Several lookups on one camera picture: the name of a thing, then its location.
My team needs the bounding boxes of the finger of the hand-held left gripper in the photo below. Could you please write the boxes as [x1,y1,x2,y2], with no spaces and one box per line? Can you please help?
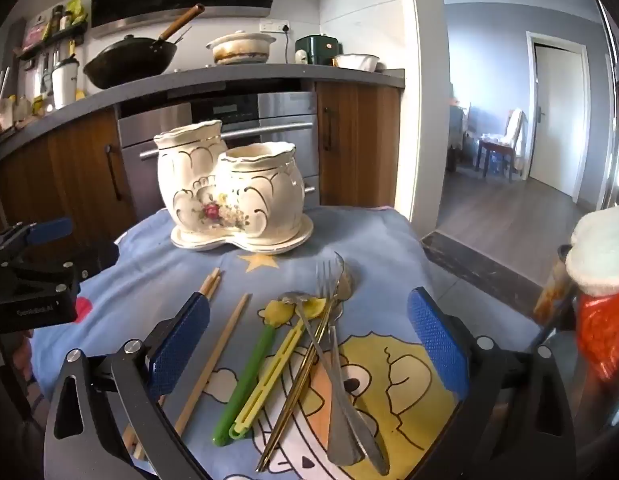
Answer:
[14,239,121,292]
[0,217,74,261]

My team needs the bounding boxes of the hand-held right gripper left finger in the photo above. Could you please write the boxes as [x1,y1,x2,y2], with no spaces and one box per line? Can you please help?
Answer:
[43,290,212,480]

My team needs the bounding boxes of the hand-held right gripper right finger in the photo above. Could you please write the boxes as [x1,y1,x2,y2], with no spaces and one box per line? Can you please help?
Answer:
[407,286,577,480]

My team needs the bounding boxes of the wooden chopstick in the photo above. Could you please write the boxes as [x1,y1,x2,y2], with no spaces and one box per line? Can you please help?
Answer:
[132,269,224,461]
[174,292,252,436]
[122,267,220,448]

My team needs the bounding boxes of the gold fork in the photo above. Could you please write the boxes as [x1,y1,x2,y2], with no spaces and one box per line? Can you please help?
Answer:
[254,251,359,473]

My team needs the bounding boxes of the silver flower-shaped spoon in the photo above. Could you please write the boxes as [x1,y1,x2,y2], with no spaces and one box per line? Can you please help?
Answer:
[280,290,391,477]

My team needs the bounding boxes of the floral ceramic utensil holder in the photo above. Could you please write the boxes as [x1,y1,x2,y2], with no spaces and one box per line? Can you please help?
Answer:
[154,120,315,252]

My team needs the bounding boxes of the silver fork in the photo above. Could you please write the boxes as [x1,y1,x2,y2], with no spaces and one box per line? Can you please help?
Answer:
[315,259,367,466]

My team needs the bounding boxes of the wide wooden cabinet door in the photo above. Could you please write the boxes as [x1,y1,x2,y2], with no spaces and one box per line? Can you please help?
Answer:
[0,105,140,246]

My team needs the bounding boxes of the blue cartoon printed blanket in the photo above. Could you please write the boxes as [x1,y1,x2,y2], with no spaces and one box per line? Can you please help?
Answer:
[29,205,543,480]

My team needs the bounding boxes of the brown stained bottle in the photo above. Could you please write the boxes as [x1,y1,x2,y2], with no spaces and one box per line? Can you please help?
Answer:
[533,245,573,326]

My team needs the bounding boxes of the stainless steel oven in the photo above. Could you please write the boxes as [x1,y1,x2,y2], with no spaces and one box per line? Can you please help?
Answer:
[116,91,321,221]

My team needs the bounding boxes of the white tumbler with black lid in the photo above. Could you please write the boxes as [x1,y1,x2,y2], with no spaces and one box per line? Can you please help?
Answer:
[50,56,81,110]

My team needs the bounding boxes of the red and white fuzzy cloth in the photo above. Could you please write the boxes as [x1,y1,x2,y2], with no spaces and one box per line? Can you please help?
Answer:
[564,207,619,386]

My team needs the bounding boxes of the narrow wooden cabinet door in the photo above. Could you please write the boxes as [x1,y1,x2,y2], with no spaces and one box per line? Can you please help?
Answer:
[314,81,403,208]

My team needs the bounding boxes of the wooden chair with white cloth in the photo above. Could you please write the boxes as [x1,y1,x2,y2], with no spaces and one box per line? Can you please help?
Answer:
[475,107,525,182]

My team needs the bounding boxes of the white door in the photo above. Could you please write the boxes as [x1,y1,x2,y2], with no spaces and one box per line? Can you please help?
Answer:
[527,42,585,198]

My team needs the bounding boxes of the white clay pot with lid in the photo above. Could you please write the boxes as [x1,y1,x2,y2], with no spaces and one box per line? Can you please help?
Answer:
[206,31,277,66]

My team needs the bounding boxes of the grey kitchen countertop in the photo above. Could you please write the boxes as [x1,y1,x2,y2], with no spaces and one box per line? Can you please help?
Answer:
[0,63,406,161]

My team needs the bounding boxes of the white bowl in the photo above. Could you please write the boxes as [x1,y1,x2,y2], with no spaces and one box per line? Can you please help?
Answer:
[334,53,381,73]

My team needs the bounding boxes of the green kitchen appliance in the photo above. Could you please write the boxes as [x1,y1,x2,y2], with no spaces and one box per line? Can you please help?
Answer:
[295,34,344,67]

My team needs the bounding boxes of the green handled plastic spoon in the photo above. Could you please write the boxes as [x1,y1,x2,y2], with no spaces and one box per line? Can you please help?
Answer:
[212,299,295,447]

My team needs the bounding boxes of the yellow handled plastic spoon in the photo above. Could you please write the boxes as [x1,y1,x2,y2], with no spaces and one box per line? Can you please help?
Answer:
[228,297,329,440]

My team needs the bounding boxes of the black wok with wooden handle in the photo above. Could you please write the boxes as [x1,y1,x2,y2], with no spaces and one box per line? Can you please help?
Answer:
[82,3,206,90]

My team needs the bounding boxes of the wall shelf with spice packets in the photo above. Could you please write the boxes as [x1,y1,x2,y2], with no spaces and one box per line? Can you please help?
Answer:
[16,0,90,61]

